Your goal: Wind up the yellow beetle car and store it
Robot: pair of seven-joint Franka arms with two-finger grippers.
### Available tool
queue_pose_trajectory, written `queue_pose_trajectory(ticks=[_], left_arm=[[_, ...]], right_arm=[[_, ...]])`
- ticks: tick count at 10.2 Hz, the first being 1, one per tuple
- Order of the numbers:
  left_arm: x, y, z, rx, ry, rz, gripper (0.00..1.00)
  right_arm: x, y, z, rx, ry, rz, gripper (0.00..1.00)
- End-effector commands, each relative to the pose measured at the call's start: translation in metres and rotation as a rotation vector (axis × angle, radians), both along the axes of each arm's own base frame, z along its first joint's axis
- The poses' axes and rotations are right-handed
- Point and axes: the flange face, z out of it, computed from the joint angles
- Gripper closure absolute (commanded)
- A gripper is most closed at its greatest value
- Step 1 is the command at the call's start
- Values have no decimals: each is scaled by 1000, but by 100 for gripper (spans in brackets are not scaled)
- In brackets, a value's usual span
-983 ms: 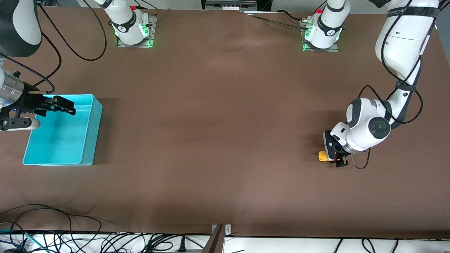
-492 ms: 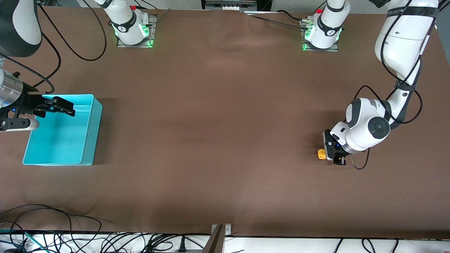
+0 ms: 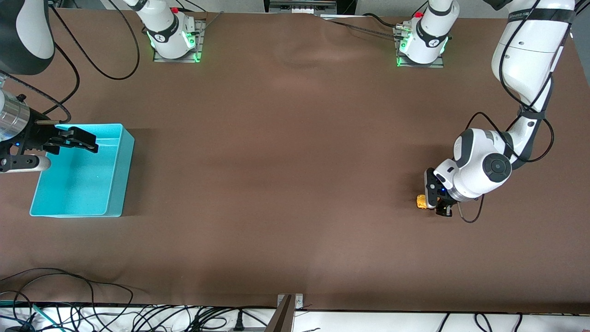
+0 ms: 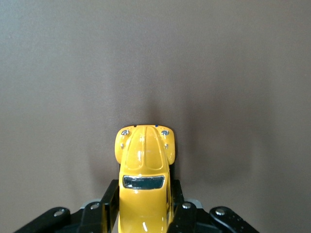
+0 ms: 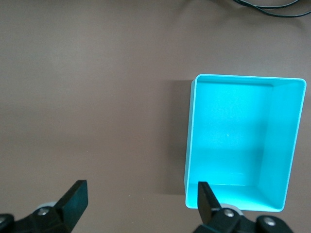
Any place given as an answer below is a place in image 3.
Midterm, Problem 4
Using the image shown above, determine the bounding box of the teal plastic storage bin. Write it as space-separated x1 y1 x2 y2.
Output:
29 123 136 218

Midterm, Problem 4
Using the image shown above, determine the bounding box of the white bench ledge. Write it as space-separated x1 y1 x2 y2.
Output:
0 304 590 332

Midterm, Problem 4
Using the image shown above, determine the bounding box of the brown table cover sheet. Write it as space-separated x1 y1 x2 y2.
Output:
0 8 590 313

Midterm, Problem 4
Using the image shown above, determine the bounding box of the dark metal rack fixture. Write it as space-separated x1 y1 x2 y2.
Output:
264 0 338 15

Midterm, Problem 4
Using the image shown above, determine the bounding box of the braided right gripper cable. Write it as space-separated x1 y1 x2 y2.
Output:
0 71 72 124

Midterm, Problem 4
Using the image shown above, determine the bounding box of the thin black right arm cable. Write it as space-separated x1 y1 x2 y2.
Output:
44 41 80 116

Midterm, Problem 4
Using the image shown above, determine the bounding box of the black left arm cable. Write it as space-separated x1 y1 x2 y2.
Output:
454 0 577 224

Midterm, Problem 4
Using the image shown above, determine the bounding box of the black cable looping over table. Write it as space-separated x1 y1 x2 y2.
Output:
0 268 96 319
90 282 135 319

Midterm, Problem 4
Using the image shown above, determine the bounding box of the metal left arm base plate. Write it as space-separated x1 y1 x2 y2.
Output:
395 25 446 69

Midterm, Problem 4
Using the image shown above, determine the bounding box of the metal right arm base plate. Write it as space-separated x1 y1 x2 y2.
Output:
152 18 207 64

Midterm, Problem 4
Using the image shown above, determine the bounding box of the teal cable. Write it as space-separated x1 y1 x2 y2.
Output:
0 301 63 332

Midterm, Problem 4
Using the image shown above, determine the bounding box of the metal mounting bracket plate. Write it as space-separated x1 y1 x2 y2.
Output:
277 293 305 309

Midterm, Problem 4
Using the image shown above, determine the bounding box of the grey cable at base plate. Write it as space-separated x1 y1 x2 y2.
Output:
196 10 225 34

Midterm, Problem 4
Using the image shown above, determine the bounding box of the grey braided table cable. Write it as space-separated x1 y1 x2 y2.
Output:
318 16 406 40

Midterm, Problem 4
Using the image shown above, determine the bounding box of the black base power cable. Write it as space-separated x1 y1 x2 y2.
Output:
362 12 406 29

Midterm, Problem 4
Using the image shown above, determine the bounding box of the grey aluminium post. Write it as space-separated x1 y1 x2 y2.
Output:
265 295 295 332

